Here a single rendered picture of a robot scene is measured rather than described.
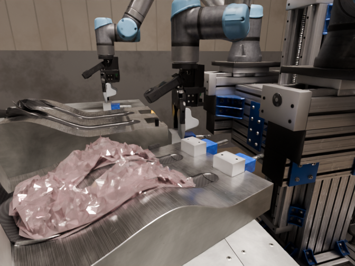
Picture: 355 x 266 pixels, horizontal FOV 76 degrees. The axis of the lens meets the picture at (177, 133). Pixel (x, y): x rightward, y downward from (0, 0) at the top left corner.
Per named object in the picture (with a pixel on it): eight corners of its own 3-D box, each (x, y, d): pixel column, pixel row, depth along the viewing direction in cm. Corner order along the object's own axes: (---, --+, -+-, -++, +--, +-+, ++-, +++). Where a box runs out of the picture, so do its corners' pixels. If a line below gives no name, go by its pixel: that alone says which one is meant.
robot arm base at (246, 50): (249, 60, 113) (251, 39, 109) (269, 62, 99) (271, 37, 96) (221, 60, 109) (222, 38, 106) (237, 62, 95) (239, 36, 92)
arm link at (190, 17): (197, -6, 53) (164, -2, 56) (196, 45, 56) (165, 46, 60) (207, 1, 59) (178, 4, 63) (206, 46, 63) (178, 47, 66)
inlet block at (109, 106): (131, 110, 117) (131, 100, 115) (131, 112, 112) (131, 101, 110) (104, 111, 114) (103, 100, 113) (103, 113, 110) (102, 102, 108)
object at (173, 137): (207, 141, 75) (207, 125, 73) (213, 146, 71) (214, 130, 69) (168, 144, 72) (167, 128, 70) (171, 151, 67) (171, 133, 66)
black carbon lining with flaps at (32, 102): (133, 116, 77) (131, 88, 74) (142, 131, 63) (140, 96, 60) (13, 126, 67) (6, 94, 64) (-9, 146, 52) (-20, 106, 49)
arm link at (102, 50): (95, 45, 98) (97, 46, 106) (96, 56, 100) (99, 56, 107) (113, 45, 100) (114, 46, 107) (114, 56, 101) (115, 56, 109)
